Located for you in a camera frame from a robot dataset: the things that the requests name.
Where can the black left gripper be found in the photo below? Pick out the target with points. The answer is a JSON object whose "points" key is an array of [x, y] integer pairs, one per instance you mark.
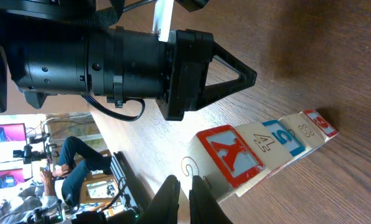
{"points": [[189, 53]]}

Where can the pink screen monitor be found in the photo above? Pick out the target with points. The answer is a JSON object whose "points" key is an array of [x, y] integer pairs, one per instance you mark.
{"points": [[11, 178], [12, 132]]}

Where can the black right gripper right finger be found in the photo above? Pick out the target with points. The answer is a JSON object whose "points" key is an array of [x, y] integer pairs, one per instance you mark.
{"points": [[204, 209]]}

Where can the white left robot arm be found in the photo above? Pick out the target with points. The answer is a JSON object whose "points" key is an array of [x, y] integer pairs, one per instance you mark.
{"points": [[55, 47]]}

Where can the red U letter block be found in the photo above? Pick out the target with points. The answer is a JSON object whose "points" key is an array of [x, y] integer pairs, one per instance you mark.
{"points": [[303, 132]]}

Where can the blue D letter block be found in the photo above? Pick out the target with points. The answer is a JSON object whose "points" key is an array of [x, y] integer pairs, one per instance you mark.
{"points": [[268, 149]]}

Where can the baseball picture wooden block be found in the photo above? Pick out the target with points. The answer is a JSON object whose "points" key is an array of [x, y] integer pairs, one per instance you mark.
{"points": [[321, 126]]}

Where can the pink screen monitor upper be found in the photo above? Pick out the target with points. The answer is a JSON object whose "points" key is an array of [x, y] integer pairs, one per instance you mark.
{"points": [[12, 132]]}

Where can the seated person in background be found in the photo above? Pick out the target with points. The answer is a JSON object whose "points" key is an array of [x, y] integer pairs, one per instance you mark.
{"points": [[75, 162]]}

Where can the yellow edged wooden block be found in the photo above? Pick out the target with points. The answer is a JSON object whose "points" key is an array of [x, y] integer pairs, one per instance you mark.
{"points": [[286, 139]]}

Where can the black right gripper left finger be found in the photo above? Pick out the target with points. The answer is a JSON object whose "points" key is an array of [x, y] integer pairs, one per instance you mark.
{"points": [[165, 204]]}

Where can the pink screen monitor lower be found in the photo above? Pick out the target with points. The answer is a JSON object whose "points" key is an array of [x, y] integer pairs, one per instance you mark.
{"points": [[11, 178]]}

